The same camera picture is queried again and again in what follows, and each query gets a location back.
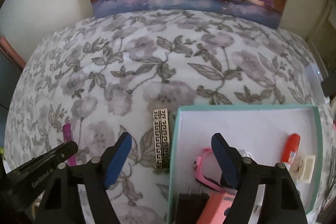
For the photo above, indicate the grey floral blanket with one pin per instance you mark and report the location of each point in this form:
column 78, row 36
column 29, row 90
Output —
column 106, row 76

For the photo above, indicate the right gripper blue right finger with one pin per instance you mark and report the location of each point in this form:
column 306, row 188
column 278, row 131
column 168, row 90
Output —
column 281, row 202

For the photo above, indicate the white power strip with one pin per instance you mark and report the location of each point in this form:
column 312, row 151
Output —
column 315, row 80

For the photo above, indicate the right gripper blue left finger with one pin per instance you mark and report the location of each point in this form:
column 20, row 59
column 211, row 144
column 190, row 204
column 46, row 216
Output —
column 61, row 200

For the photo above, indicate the red glue bottle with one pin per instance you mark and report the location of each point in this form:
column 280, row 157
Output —
column 290, row 150

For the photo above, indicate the black cube charger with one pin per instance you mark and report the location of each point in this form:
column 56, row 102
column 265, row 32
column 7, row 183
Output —
column 190, row 207

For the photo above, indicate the pink eraser box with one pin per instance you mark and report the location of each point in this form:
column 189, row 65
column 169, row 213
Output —
column 216, row 208

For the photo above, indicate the colourful clutter pile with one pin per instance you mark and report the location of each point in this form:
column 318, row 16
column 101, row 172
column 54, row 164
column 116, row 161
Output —
column 324, row 212

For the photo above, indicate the black plugged power adapter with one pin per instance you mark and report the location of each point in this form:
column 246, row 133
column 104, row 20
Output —
column 329, row 85

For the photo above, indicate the silver patterned lighter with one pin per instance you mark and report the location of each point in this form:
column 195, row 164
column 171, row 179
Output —
column 161, row 138

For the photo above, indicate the teal white shallow box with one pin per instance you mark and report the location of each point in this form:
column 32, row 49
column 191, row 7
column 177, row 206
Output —
column 261, row 130

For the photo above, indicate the white wall charger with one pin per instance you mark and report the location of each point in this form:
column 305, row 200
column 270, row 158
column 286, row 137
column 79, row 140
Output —
column 245, row 153

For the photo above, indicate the magenta barcode tube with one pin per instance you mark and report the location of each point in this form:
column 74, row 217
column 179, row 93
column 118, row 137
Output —
column 67, row 136

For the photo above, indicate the pink wristband watch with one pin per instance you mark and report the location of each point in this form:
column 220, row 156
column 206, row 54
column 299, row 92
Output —
column 206, row 170

